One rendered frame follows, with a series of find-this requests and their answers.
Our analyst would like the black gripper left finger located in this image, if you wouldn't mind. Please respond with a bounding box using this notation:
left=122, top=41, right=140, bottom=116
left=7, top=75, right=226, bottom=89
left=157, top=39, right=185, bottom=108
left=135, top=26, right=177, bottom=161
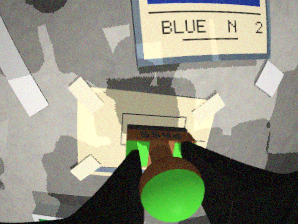
left=11, top=149, right=144, bottom=224

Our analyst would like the white flat bar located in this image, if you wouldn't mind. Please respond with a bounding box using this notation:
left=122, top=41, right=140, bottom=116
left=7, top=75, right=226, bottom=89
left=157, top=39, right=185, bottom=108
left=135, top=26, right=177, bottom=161
left=0, top=14, right=49, bottom=117

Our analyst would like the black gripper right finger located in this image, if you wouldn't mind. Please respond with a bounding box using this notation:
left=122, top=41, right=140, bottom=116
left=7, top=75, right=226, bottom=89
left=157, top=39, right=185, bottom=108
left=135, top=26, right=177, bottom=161
left=180, top=141, right=298, bottom=224

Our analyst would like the green ink pad in grey tray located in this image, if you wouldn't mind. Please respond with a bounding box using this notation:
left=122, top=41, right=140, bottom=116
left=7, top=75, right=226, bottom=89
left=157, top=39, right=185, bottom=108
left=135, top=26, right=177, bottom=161
left=32, top=201, right=80, bottom=222

